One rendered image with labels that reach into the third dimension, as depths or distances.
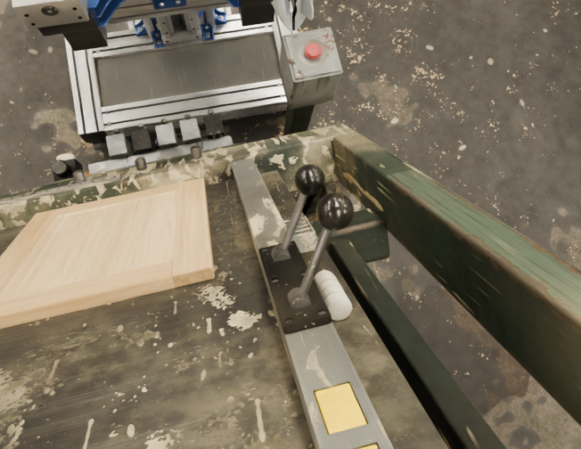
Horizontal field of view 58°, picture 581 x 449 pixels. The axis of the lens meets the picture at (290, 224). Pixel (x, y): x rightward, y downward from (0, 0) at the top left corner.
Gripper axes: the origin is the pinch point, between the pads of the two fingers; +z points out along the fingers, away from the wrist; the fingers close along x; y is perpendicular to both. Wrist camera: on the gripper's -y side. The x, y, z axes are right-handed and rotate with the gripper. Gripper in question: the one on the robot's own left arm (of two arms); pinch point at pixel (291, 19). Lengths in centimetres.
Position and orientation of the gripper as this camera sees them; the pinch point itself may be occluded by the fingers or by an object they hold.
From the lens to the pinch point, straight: 82.1
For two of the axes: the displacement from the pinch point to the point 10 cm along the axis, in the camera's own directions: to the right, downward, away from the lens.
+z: 0.3, 6.0, 8.0
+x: 9.8, -1.6, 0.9
